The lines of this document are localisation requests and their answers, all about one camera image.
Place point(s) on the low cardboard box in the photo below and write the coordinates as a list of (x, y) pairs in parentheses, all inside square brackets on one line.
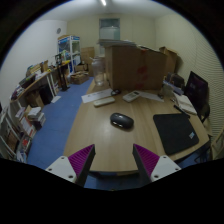
[(79, 78)]

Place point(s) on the black bag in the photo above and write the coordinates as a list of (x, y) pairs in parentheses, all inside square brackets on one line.
[(176, 80)]

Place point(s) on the large brown cardboard box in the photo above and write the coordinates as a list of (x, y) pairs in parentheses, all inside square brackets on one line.
[(133, 66)]

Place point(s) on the white printed paper sheet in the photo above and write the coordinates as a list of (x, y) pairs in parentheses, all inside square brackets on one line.
[(95, 96)]

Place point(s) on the black metal stand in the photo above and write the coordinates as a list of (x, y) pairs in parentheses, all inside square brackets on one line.
[(62, 75)]

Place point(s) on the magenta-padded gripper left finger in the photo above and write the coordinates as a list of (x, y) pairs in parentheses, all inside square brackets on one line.
[(80, 160)]

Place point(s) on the black mouse pad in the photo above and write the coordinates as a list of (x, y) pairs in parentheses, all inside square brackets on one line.
[(175, 132)]

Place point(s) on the long wooden side desk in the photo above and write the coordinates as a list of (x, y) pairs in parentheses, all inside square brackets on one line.
[(35, 83)]

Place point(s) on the open white notebook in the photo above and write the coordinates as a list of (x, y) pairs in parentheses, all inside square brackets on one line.
[(185, 103)]

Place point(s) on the white remote with display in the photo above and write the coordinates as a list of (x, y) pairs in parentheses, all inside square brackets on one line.
[(131, 96)]

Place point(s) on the blue white display cabinet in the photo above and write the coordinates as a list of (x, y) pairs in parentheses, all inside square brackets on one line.
[(69, 50)]

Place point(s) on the black office chair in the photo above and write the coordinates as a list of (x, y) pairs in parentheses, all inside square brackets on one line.
[(205, 113)]

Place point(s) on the open brown cardboard box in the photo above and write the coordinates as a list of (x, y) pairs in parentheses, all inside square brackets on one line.
[(170, 60)]

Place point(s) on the clear glass jar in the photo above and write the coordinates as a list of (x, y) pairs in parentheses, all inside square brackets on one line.
[(98, 71)]

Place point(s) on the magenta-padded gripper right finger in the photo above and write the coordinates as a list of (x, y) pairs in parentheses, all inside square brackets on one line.
[(146, 159)]

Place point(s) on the black marker pen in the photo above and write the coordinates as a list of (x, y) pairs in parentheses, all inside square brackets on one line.
[(181, 111)]

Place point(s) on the window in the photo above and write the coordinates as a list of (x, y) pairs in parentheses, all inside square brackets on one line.
[(109, 30)]

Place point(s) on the ceiling light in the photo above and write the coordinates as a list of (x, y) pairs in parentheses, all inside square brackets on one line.
[(103, 2)]

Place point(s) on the slim white remote control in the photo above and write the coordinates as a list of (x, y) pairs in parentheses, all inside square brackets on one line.
[(104, 101)]

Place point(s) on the black computer mouse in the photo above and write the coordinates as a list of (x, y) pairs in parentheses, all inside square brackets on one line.
[(121, 120)]

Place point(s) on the shelf unit with books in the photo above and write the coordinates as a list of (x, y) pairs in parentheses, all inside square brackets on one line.
[(20, 130)]

